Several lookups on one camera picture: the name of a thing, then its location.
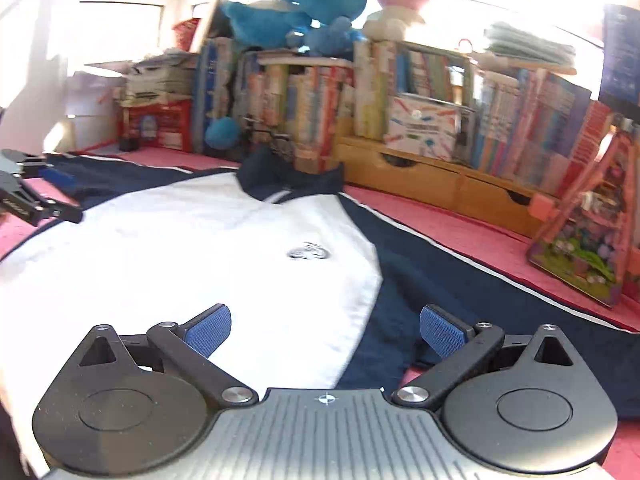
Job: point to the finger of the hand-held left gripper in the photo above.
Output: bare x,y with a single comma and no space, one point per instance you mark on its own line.
62,214
57,176

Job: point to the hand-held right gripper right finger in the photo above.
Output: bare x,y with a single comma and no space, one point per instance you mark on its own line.
440,332

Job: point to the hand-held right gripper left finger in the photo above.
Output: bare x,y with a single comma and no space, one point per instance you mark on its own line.
210,330

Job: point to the navy and white jacket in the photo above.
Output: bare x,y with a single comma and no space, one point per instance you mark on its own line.
200,260

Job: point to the small black box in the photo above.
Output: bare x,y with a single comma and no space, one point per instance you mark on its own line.
128,143

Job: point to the red plastic crate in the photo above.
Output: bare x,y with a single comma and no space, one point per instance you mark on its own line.
160,125

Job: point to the stack of papers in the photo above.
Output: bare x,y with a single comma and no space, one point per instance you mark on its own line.
160,80

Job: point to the wooden drawer shelf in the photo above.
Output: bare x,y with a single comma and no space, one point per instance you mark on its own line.
440,185

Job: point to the blue plush ball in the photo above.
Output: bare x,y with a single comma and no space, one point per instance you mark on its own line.
221,133

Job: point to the pink toy house box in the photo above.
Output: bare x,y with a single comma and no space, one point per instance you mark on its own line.
585,240

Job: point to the red plastic basket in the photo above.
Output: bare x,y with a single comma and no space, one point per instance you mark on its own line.
187,35

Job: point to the miniature bicycle model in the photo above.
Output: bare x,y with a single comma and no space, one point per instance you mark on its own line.
270,135

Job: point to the white box with pencil print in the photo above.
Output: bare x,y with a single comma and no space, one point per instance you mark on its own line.
422,127

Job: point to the grey framed board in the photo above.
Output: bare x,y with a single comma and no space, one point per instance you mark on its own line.
210,25

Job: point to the row of pink and blue books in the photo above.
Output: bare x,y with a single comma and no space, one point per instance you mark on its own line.
535,120

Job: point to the row of colourful picture books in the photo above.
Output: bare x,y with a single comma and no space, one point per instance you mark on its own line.
280,105

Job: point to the blue bear plush toy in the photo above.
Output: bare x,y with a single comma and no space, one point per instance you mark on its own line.
260,22

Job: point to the row of thin books in rack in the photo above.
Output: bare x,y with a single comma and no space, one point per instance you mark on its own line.
420,72

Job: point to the stack of striped booklets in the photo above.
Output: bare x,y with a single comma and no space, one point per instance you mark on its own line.
530,47

